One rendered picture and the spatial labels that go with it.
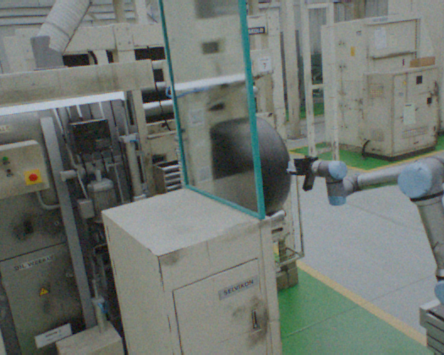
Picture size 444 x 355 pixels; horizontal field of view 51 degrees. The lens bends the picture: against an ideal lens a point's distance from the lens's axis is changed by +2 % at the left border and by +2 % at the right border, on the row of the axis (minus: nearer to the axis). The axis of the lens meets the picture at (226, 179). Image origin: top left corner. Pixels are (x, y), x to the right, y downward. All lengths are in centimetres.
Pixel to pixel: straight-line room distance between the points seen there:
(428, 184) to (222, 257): 76
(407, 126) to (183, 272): 594
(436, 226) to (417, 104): 544
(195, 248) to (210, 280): 12
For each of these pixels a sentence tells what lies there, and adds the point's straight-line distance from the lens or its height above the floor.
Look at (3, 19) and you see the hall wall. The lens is 1108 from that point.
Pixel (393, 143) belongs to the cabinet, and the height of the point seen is 28.
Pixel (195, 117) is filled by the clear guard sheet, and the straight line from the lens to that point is 172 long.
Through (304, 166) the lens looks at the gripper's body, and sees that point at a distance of 211.
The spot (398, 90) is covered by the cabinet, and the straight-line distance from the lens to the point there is 687.
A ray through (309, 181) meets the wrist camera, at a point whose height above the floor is 119.
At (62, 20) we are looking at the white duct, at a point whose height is 200.
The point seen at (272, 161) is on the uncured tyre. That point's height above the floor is 125.
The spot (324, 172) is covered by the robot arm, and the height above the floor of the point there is 126.
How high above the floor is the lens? 180
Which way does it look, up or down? 16 degrees down
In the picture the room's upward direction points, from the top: 7 degrees counter-clockwise
